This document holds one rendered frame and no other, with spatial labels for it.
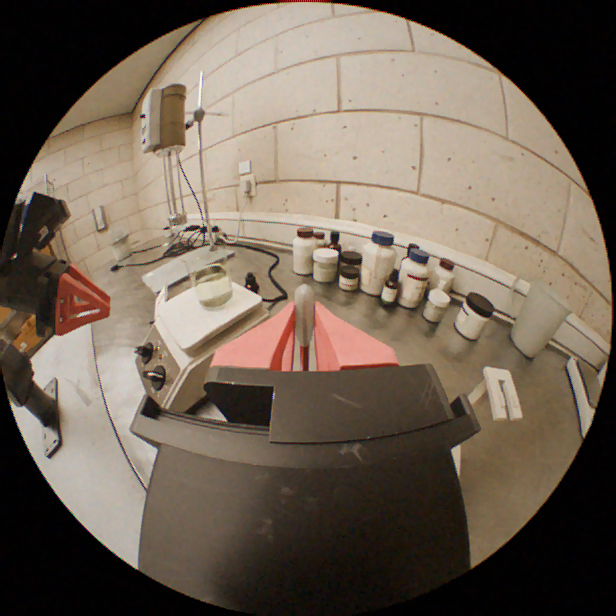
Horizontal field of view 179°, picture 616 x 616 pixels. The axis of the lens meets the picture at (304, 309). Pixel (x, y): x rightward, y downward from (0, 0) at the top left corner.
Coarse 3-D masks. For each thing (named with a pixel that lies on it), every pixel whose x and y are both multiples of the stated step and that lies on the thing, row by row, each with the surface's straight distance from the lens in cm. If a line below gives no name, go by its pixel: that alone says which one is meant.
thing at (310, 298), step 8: (312, 296) 11; (304, 304) 11; (312, 304) 12; (304, 312) 12; (312, 312) 12; (304, 320) 12; (312, 320) 12; (304, 328) 12; (312, 328) 13; (304, 336) 13; (312, 336) 13
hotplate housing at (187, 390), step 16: (160, 320) 32; (240, 320) 25; (256, 320) 25; (224, 336) 24; (176, 352) 25; (192, 352) 23; (208, 352) 23; (192, 368) 23; (208, 368) 24; (176, 384) 24; (192, 384) 24; (176, 400) 25; (192, 400) 26
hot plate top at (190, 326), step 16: (192, 288) 32; (240, 288) 28; (176, 304) 30; (192, 304) 28; (240, 304) 25; (256, 304) 24; (176, 320) 26; (192, 320) 25; (208, 320) 24; (224, 320) 23; (176, 336) 24; (192, 336) 22; (208, 336) 22
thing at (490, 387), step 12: (492, 372) 18; (504, 372) 19; (480, 384) 20; (492, 384) 17; (504, 384) 19; (468, 396) 21; (480, 396) 19; (492, 396) 17; (516, 396) 19; (492, 408) 16; (504, 408) 17; (516, 408) 18; (516, 420) 18; (456, 456) 28; (456, 468) 27
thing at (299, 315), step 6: (300, 288) 11; (294, 294) 12; (300, 294) 11; (300, 300) 11; (300, 306) 11; (300, 312) 12; (300, 318) 12; (300, 324) 12; (300, 330) 13; (300, 336) 13
